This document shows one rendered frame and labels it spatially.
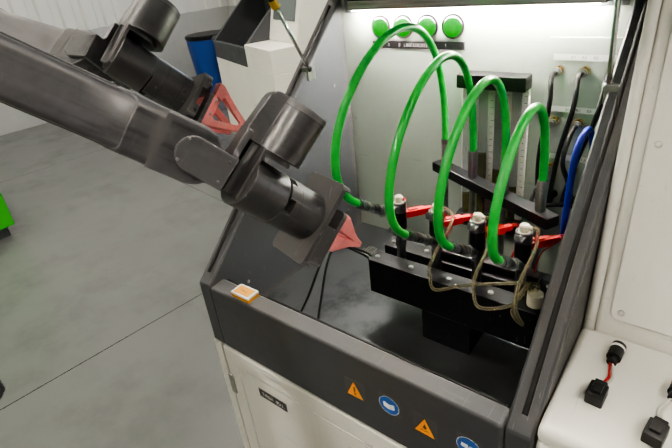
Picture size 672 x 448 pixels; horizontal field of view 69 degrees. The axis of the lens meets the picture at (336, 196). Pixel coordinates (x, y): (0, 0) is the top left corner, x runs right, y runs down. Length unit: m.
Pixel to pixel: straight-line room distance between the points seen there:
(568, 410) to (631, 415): 0.07
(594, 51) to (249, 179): 0.72
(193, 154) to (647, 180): 0.61
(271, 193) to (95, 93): 0.18
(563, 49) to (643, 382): 0.58
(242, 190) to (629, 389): 0.58
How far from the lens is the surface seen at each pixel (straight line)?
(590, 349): 0.84
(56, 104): 0.49
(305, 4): 3.73
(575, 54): 1.04
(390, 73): 1.21
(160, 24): 0.74
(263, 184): 0.49
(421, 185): 1.27
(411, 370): 0.82
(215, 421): 2.10
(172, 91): 0.72
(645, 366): 0.84
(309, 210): 0.53
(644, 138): 0.80
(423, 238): 0.87
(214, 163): 0.47
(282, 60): 3.67
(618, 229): 0.83
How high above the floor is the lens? 1.54
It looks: 26 degrees down
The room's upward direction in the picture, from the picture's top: 7 degrees counter-clockwise
